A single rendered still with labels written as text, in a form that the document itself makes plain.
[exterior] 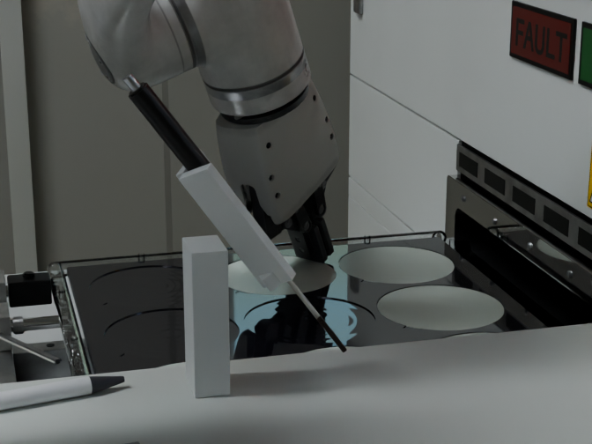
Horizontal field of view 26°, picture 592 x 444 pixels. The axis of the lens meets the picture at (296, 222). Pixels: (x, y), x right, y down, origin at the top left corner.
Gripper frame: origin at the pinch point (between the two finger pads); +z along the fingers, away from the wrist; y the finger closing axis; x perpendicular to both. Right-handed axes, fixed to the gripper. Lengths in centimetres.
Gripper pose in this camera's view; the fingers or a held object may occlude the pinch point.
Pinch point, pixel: (309, 238)
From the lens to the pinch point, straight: 112.5
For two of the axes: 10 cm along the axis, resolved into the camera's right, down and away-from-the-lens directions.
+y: -5.5, 6.2, -5.7
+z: 2.5, 7.7, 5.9
